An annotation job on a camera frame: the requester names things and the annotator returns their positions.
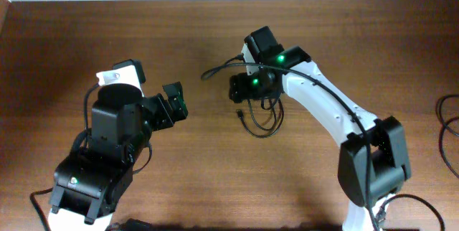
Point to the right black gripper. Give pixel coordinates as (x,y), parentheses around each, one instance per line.
(239,87)

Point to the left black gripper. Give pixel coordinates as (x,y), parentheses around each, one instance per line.
(163,119)

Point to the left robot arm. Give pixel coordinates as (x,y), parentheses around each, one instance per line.
(90,181)

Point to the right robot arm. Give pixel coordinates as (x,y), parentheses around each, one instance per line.
(373,158)

